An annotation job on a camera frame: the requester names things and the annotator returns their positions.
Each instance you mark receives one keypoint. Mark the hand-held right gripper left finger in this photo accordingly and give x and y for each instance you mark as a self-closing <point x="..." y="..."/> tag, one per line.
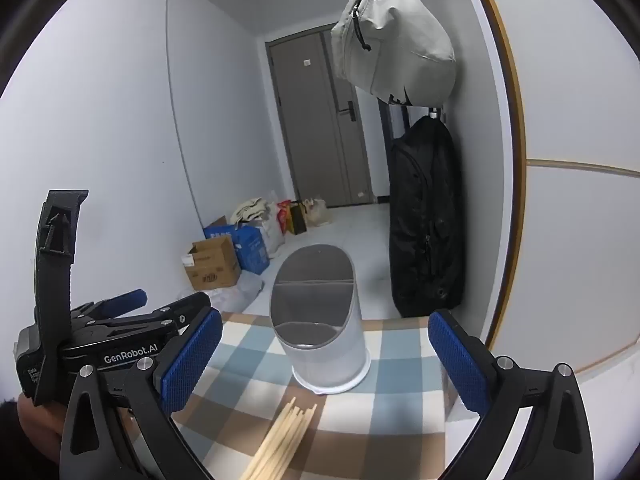
<point x="192" y="360"/>

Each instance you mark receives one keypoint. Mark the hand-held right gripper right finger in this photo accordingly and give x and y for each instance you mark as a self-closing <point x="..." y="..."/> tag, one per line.
<point x="457" y="360"/>

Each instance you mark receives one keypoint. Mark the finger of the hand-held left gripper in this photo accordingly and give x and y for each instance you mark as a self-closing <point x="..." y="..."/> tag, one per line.
<point x="125" y="301"/>
<point x="192" y="307"/>

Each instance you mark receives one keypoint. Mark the bundle of wooden chopsticks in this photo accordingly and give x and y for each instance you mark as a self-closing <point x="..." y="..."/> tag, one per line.
<point x="280" y="445"/>

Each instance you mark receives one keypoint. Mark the white grey utensil holder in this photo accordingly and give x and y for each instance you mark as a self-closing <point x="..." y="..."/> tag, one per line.
<point x="325" y="355"/>

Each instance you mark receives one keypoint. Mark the person's left forearm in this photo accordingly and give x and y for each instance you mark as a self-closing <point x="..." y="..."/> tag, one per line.
<point x="20" y="457"/>

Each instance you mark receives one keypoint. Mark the person's left hand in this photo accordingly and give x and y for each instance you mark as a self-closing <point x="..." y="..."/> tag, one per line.
<point x="40" y="420"/>

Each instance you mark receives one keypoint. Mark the brown cardboard box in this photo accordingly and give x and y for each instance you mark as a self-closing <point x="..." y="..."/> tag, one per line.
<point x="212" y="265"/>

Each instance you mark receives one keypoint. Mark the clear plastic wrap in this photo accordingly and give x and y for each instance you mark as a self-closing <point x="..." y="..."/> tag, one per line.
<point x="240" y="292"/>

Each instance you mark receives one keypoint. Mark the checkered table mat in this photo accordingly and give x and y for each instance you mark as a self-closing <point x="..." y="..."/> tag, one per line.
<point x="400" y="375"/>

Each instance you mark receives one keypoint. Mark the blue cardboard box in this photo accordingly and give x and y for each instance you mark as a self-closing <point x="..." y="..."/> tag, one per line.
<point x="250" y="250"/>

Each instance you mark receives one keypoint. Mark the white plastic bag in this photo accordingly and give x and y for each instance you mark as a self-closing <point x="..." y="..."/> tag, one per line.
<point x="272" y="232"/>

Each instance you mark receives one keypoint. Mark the red snack bag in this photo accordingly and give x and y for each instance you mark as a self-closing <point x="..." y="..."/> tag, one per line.
<point x="283" y="216"/>

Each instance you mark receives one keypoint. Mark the black yellow paper bag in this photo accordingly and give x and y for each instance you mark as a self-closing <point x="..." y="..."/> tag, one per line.
<point x="297" y="219"/>

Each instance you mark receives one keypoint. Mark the black backpack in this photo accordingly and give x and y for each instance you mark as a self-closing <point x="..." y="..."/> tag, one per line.
<point x="425" y="220"/>

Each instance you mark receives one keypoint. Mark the white wardrobe wooden trim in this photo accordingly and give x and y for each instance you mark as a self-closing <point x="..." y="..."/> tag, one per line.
<point x="565" y="260"/>

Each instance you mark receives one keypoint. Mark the beige plastic bag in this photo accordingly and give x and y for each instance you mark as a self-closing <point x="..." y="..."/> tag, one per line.
<point x="317" y="212"/>

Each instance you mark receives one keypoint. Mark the black coat rack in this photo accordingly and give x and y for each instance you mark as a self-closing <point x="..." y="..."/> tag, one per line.
<point x="392" y="160"/>

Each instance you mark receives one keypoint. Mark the grey door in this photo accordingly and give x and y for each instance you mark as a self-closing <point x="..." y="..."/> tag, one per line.
<point x="315" y="125"/>

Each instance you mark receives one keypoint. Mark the light grey backpack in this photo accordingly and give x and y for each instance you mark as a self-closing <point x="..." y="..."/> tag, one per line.
<point x="400" y="45"/>

